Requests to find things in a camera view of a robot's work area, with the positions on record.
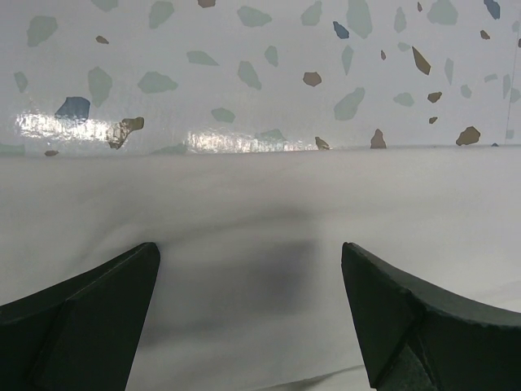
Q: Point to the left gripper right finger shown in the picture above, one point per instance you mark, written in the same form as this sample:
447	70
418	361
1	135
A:
414	335

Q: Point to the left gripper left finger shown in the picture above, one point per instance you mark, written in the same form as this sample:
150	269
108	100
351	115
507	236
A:
82	333

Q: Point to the white printed t shirt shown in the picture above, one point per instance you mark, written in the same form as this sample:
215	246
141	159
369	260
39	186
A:
250	294

